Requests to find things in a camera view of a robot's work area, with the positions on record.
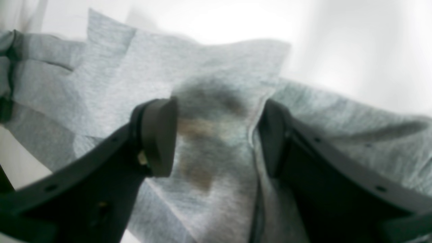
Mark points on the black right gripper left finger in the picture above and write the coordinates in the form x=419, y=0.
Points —
x=91, y=199

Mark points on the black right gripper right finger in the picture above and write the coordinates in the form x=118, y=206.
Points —
x=340, y=201

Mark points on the grey T-shirt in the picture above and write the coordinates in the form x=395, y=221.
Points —
x=61, y=99

